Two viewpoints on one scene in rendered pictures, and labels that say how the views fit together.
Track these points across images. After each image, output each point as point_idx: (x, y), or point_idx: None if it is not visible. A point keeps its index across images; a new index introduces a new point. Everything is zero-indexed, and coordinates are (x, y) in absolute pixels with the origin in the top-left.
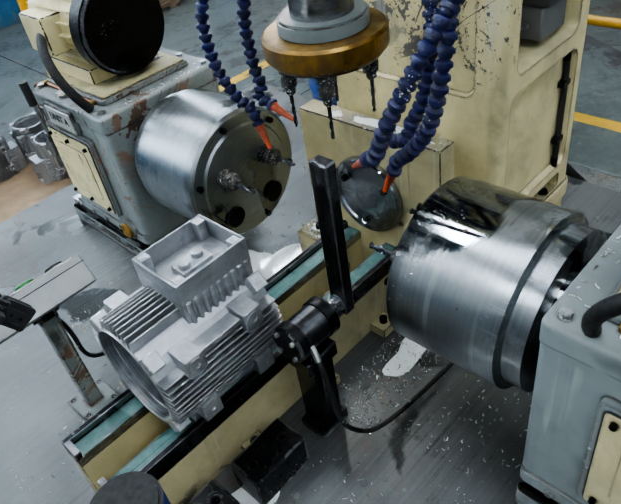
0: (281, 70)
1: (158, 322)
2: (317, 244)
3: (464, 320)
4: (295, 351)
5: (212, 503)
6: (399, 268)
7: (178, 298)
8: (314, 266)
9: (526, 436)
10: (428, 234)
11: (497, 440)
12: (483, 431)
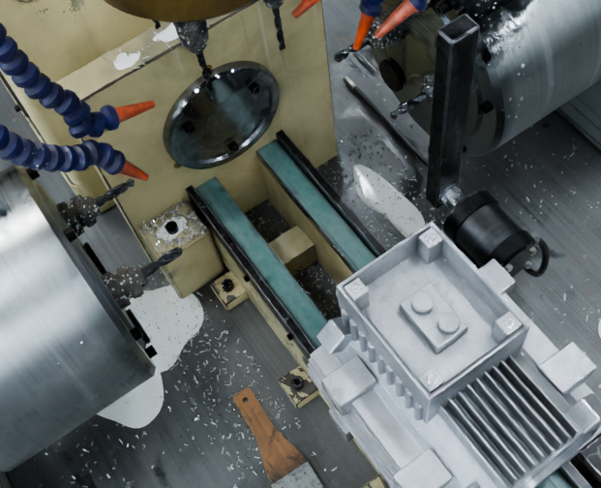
0: (250, 1)
1: (537, 385)
2: (227, 232)
3: (590, 45)
4: (529, 255)
5: None
6: (507, 74)
7: (525, 336)
8: (268, 248)
9: (538, 129)
10: (501, 13)
11: (538, 155)
12: (524, 163)
